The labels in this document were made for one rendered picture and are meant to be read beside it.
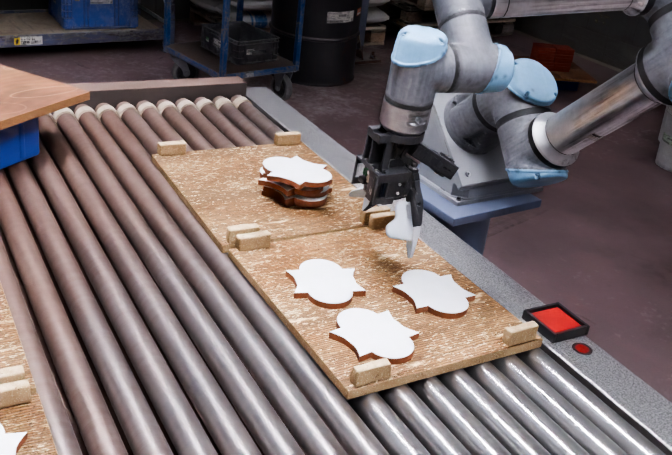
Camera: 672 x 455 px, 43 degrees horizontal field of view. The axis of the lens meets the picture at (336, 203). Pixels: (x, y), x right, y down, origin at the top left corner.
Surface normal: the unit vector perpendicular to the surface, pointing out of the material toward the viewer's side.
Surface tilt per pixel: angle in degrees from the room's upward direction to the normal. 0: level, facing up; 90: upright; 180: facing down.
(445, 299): 0
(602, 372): 0
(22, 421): 0
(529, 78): 38
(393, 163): 95
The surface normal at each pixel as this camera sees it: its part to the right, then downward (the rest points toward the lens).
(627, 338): 0.11, -0.90
